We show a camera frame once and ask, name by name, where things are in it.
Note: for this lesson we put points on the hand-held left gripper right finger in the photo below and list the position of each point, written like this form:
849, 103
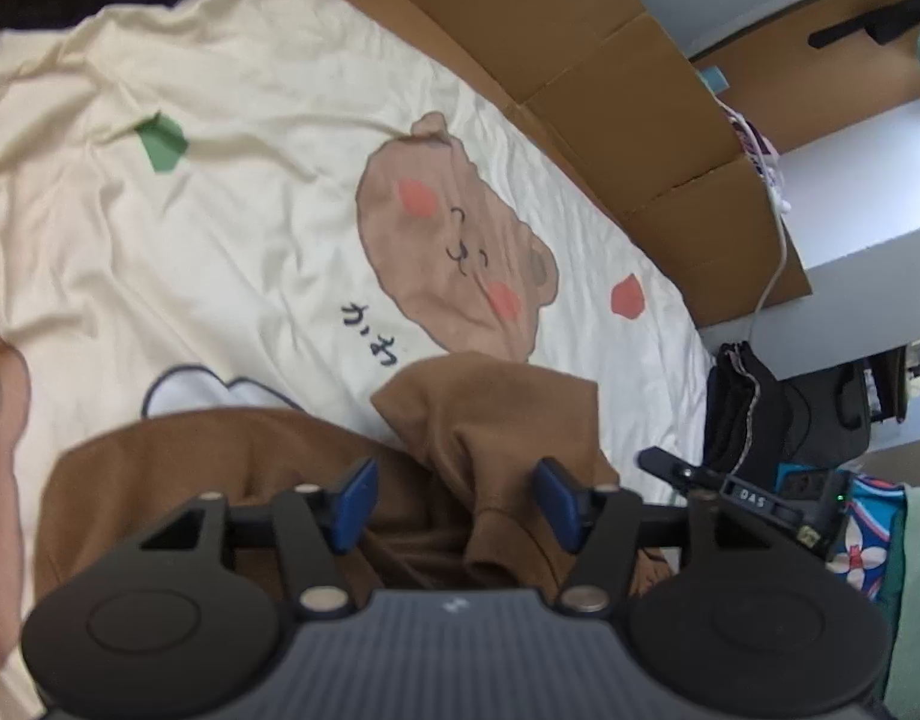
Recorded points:
561, 502

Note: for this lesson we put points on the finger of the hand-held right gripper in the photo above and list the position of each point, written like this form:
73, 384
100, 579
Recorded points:
677, 471

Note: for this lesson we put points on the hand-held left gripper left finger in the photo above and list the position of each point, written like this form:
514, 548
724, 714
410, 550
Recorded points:
358, 499

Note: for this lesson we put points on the brown printed t-shirt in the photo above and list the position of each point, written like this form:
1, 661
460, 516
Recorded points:
467, 420

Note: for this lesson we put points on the folded black clothes stack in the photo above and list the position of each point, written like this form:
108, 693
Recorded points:
745, 412

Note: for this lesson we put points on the blue floral bag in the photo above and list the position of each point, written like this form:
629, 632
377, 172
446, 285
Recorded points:
872, 540

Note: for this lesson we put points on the dark grey bag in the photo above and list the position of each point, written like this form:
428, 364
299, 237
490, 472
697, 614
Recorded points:
835, 405

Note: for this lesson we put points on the cream bear print bedsheet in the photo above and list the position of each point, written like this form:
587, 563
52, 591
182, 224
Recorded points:
242, 202

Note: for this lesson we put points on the pink white packet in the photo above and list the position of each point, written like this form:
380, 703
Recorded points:
756, 154

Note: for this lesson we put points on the light blue bottle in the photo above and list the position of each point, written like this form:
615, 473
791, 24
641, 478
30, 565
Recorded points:
713, 79

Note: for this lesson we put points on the flattened brown cardboard box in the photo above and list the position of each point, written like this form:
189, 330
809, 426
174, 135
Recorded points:
580, 75

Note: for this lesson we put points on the brown cardboard wall panel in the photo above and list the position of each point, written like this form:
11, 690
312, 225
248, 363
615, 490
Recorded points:
827, 90

